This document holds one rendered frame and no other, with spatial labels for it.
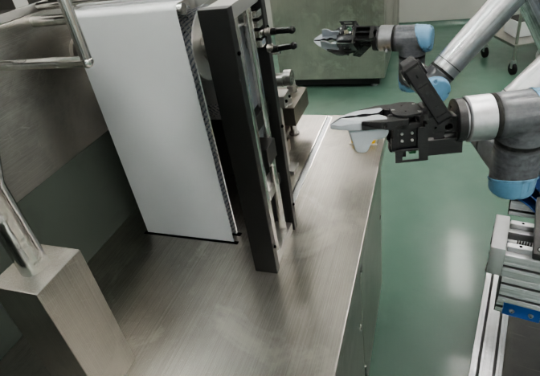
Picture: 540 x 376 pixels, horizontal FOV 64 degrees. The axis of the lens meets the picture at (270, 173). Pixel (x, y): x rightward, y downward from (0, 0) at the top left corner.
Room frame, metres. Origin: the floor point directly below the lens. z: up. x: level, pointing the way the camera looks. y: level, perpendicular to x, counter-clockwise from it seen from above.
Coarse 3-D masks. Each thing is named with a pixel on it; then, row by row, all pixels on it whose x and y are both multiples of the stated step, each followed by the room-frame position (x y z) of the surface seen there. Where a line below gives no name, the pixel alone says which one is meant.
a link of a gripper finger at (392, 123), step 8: (376, 120) 0.61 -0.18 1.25; (384, 120) 0.60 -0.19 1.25; (392, 120) 0.60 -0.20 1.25; (400, 120) 0.59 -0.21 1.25; (408, 120) 0.59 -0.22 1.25; (368, 128) 0.61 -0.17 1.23; (376, 128) 0.61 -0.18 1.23; (384, 128) 0.60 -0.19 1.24; (392, 128) 0.59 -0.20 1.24; (400, 128) 0.59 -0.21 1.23
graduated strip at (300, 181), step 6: (330, 120) 1.32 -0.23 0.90; (324, 126) 1.28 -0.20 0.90; (324, 132) 1.24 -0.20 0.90; (318, 138) 1.21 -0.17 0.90; (318, 144) 1.17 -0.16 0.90; (312, 150) 1.14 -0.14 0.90; (312, 156) 1.11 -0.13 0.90; (306, 162) 1.08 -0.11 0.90; (312, 162) 1.07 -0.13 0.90; (306, 168) 1.05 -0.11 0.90; (300, 174) 1.02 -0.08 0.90; (306, 174) 1.01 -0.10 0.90; (300, 180) 0.99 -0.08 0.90; (294, 186) 0.97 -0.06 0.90; (300, 186) 0.96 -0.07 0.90; (294, 192) 0.94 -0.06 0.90; (294, 198) 0.91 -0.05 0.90
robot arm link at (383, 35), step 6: (378, 30) 1.26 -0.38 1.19; (384, 30) 1.25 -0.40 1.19; (390, 30) 1.24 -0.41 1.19; (378, 36) 1.25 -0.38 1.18; (384, 36) 1.24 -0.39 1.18; (390, 36) 1.23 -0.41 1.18; (378, 42) 1.25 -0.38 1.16; (384, 42) 1.24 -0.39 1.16; (390, 42) 1.23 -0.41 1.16; (378, 48) 1.25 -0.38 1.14; (384, 48) 1.25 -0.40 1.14; (390, 48) 1.23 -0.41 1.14
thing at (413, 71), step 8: (400, 64) 0.65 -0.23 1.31; (408, 64) 0.63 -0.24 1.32; (416, 64) 0.62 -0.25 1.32; (408, 72) 0.62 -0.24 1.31; (416, 72) 0.62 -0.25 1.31; (424, 72) 0.62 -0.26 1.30; (408, 80) 0.63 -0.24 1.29; (416, 80) 0.62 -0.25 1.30; (424, 80) 0.62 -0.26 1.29; (416, 88) 0.62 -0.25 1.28; (424, 88) 0.61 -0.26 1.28; (432, 88) 0.61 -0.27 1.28; (424, 96) 0.61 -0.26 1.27; (432, 96) 0.61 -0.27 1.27; (432, 104) 0.61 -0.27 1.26; (440, 104) 0.61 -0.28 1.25; (432, 112) 0.61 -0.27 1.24; (440, 112) 0.60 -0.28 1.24; (448, 112) 0.60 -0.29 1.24; (440, 120) 0.60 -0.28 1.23
